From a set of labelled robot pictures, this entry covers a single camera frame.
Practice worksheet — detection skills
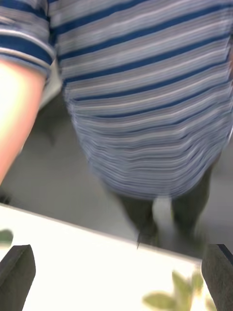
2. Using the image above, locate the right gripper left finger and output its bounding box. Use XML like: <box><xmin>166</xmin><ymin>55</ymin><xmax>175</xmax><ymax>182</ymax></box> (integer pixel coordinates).
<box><xmin>0</xmin><ymin>244</ymin><xmax>36</xmax><ymax>311</ymax></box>

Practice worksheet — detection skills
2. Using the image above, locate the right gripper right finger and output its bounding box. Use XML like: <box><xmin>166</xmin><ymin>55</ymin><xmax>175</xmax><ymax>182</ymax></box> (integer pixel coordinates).
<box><xmin>201</xmin><ymin>243</ymin><xmax>233</xmax><ymax>311</ymax></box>

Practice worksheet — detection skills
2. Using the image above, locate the person's forearm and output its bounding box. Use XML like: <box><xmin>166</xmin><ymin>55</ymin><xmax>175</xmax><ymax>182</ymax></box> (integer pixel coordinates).
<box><xmin>0</xmin><ymin>57</ymin><xmax>48</xmax><ymax>188</ymax></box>

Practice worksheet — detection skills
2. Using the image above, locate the pale green leaf twig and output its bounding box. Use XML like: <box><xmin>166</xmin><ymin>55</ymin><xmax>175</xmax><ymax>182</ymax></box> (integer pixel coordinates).
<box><xmin>142</xmin><ymin>269</ymin><xmax>218</xmax><ymax>311</ymax></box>

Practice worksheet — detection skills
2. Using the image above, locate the single loose green leaf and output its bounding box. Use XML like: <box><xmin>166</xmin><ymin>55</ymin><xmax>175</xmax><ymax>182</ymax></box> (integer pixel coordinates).
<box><xmin>0</xmin><ymin>229</ymin><xmax>14</xmax><ymax>249</ymax></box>

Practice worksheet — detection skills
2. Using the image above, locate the person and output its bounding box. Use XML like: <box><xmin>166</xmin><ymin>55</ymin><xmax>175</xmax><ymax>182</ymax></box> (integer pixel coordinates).
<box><xmin>0</xmin><ymin>0</ymin><xmax>233</xmax><ymax>248</ymax></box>

